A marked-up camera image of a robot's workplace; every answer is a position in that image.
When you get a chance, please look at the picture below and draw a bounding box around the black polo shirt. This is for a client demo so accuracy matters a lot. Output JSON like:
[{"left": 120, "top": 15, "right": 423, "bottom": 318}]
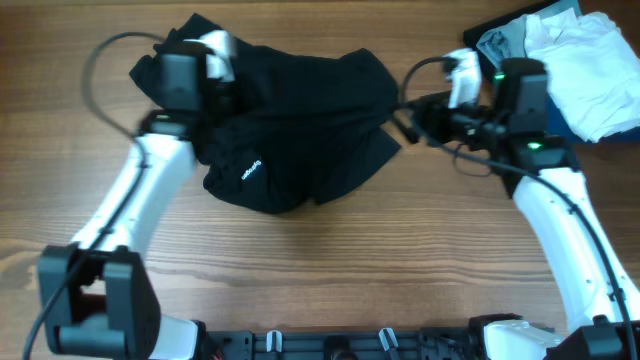
[{"left": 128, "top": 12, "right": 403, "bottom": 216}]

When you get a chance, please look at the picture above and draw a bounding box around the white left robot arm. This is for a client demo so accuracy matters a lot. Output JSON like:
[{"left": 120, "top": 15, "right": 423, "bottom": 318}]
[{"left": 23, "top": 75, "right": 233, "bottom": 359}]

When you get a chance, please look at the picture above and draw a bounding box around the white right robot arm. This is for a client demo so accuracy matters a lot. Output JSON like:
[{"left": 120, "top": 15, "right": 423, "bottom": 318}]
[{"left": 405, "top": 93, "right": 639, "bottom": 359}]

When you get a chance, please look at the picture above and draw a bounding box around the black folded garment in pile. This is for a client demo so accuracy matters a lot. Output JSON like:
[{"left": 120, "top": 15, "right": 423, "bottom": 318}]
[{"left": 462, "top": 0, "right": 557, "bottom": 80}]

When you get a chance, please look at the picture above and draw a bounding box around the dark blue folded garment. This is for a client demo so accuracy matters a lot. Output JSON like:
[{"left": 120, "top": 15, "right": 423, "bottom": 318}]
[{"left": 546, "top": 95, "right": 639, "bottom": 144}]

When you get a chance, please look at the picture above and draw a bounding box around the white folded shirt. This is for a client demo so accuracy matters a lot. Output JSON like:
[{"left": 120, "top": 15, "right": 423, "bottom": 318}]
[{"left": 524, "top": 8, "right": 639, "bottom": 142}]

